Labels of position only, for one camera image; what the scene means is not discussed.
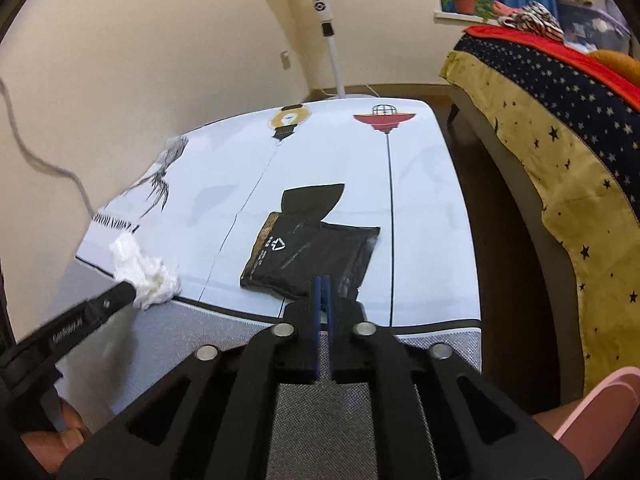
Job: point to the person's left hand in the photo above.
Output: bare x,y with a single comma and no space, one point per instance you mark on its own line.
50,449

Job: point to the bed with starry blanket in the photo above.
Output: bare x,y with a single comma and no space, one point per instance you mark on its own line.
564,130

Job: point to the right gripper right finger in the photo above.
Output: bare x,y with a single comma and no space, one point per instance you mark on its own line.
450,409

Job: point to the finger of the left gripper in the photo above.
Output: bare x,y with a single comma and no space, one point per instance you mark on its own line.
61,334

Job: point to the clear plastic storage box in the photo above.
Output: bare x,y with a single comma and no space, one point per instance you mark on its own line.
593,28

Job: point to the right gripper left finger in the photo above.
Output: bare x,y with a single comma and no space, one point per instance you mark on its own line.
209,419

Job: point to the white tissue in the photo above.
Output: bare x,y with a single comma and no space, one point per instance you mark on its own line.
153,281

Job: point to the white wall socket plug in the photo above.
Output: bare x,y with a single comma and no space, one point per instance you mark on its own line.
285,60

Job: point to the orange brown cushion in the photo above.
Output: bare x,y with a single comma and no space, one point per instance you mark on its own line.
621,64

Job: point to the pink plastic basin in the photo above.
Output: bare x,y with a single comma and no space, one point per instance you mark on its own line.
590,428

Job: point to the striped clothes pile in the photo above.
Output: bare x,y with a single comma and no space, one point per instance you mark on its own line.
534,18

